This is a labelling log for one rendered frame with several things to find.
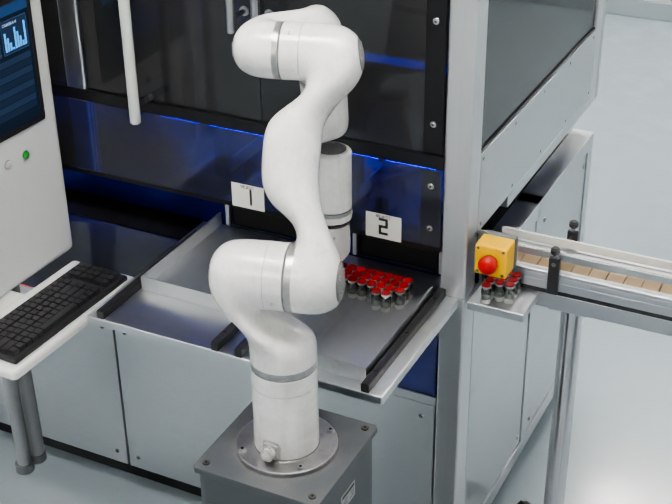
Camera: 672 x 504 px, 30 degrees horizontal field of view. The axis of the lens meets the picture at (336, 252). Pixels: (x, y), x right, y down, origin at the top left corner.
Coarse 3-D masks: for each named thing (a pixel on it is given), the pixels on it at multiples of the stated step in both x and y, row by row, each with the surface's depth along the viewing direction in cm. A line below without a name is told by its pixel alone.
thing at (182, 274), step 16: (208, 224) 299; (192, 240) 294; (208, 240) 298; (224, 240) 298; (272, 240) 297; (288, 240) 297; (176, 256) 288; (192, 256) 291; (208, 256) 291; (160, 272) 284; (176, 272) 285; (192, 272) 285; (144, 288) 278; (160, 288) 276; (176, 288) 274; (192, 288) 279; (208, 288) 278; (208, 304) 272
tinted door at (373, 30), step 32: (288, 0) 260; (320, 0) 256; (352, 0) 253; (384, 0) 250; (416, 0) 247; (448, 0) 244; (384, 32) 253; (416, 32) 250; (448, 32) 247; (384, 64) 256; (416, 64) 253; (288, 96) 271; (352, 96) 263; (384, 96) 260; (416, 96) 257; (352, 128) 267; (384, 128) 263; (416, 128) 260
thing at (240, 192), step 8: (232, 184) 287; (240, 184) 286; (232, 192) 288; (240, 192) 287; (248, 192) 286; (256, 192) 285; (232, 200) 289; (240, 200) 288; (248, 200) 287; (256, 200) 286; (248, 208) 288; (256, 208) 287; (264, 208) 286
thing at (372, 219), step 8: (368, 216) 274; (376, 216) 273; (384, 216) 272; (392, 216) 271; (368, 224) 275; (376, 224) 274; (384, 224) 273; (392, 224) 272; (400, 224) 271; (368, 232) 276; (376, 232) 275; (384, 232) 274; (392, 232) 273; (400, 232) 272; (392, 240) 274; (400, 240) 273
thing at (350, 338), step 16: (352, 304) 272; (368, 304) 272; (416, 304) 265; (304, 320) 266; (320, 320) 266; (336, 320) 266; (352, 320) 266; (368, 320) 266; (384, 320) 266; (400, 320) 266; (320, 336) 261; (336, 336) 261; (352, 336) 261; (368, 336) 261; (384, 336) 261; (320, 352) 256; (336, 352) 256; (352, 352) 256; (368, 352) 256; (384, 352) 253; (320, 368) 250; (336, 368) 249; (352, 368) 247; (368, 368) 246
